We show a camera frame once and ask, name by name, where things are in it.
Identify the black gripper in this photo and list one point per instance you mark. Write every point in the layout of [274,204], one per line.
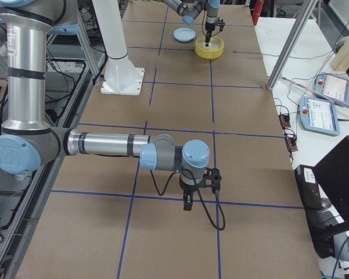
[209,27]
[188,189]

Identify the white steamed bun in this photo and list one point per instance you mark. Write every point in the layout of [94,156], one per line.
[207,45]

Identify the yellow bamboo steamer basket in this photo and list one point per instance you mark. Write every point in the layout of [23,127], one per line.
[214,49]

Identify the light blue plate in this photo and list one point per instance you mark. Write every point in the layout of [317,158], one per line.
[184,34]

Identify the red cylinder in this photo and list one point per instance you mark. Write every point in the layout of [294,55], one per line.
[257,11]

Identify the orange connector module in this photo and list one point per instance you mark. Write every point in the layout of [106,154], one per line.
[284,120]
[291,143]

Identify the near blue teach pendant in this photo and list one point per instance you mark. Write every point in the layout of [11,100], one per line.
[318,115]

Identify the blue teach pendant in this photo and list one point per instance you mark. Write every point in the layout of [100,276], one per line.
[333,86]
[318,115]

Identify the far blue teach pendant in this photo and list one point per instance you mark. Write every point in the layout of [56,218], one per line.
[333,86]

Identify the metal reacher grabber stick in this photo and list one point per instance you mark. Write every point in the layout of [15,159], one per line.
[342,104]

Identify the black monitor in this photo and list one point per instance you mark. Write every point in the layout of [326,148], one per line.
[332,174]

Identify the aluminium frame post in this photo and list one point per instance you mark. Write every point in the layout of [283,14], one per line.
[298,26]

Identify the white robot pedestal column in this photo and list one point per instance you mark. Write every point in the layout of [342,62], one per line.
[121,76]

